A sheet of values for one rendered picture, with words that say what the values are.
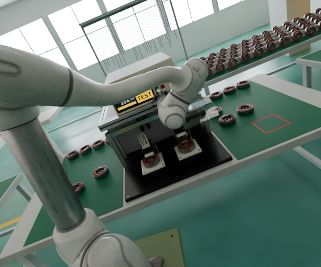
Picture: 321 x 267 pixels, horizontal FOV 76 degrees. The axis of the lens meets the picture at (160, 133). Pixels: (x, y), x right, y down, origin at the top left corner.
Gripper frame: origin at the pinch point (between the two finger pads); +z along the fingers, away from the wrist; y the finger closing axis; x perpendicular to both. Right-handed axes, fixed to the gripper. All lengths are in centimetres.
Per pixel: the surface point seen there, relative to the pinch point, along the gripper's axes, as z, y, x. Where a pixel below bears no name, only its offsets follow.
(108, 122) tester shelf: 6.6, -35.6, -7.2
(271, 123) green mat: -8, 58, -43
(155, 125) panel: 21.7, -9.9, -28.7
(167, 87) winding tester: 9.7, 6.0, -1.6
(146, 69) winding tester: 9.8, -1.4, 12.8
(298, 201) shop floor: -12, 70, -118
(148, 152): 1.0, -20.5, -34.9
